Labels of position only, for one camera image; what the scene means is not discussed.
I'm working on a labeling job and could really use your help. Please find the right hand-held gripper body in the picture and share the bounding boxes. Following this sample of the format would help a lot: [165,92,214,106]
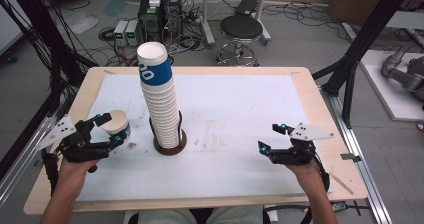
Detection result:
[266,122,335,167]

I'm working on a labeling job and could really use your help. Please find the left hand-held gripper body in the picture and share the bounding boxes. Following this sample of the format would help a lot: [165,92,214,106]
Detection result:
[35,114,116,163]

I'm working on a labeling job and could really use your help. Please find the blue-printed paper cup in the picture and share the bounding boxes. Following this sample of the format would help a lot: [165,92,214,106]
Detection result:
[100,109,132,142]

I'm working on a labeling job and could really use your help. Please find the black cup holder wooden base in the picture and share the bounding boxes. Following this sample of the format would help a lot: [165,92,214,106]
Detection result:
[148,110,188,157]

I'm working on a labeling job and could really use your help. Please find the stack of white paper cups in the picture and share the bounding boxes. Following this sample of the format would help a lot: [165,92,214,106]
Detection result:
[136,41,183,149]

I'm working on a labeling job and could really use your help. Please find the person's right hand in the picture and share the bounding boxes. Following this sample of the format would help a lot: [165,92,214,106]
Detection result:
[284,158,326,186]

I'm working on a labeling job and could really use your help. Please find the person's left hand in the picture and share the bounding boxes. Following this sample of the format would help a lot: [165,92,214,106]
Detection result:
[58,157,101,187]

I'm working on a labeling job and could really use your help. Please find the white table mat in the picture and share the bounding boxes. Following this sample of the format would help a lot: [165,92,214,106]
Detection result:
[77,73,334,202]

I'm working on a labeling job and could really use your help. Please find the thin wooden stick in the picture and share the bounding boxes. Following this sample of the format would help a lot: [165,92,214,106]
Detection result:
[329,170,355,196]

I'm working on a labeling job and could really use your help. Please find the small green circuit board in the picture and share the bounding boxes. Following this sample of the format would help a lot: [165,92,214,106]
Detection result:
[331,201,350,214]

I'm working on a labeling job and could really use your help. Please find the grey bench power supply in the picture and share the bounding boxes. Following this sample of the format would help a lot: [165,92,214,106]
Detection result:
[125,19,141,47]
[113,19,129,47]

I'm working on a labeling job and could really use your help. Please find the person's legs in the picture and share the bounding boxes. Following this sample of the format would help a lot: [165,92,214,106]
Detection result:
[138,206,264,224]

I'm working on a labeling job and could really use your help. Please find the white floor board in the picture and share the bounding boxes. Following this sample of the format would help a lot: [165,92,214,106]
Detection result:
[359,48,424,122]

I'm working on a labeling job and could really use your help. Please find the black computer tower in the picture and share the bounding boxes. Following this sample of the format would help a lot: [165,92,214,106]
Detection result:
[137,0,184,45]

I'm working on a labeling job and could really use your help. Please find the black round stool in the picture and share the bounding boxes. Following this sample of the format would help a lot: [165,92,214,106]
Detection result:
[216,14,264,67]

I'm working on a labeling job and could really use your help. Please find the black flat device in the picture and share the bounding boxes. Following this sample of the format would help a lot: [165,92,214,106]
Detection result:
[234,0,259,16]

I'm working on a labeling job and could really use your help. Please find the grey tubular device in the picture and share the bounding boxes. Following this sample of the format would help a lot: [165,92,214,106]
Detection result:
[381,43,424,101]

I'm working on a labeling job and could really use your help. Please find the printed cardboard box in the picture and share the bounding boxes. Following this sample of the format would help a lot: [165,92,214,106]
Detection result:
[328,0,418,26]

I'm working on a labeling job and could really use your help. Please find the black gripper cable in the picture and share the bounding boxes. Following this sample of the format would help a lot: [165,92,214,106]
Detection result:
[313,155,332,193]
[41,149,60,197]

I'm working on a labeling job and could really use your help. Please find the small black bracket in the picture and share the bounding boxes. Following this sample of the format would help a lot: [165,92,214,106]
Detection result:
[340,153,363,163]

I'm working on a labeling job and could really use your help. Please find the aluminium frame rail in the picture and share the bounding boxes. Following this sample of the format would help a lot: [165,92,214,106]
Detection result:
[319,87,394,224]
[0,115,56,206]

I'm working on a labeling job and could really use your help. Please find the black metal frame post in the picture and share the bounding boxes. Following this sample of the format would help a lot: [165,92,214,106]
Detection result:
[313,0,418,128]
[0,0,98,182]

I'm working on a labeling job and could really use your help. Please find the tangle of black floor cables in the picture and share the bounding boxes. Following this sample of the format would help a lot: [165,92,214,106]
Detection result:
[263,0,346,36]

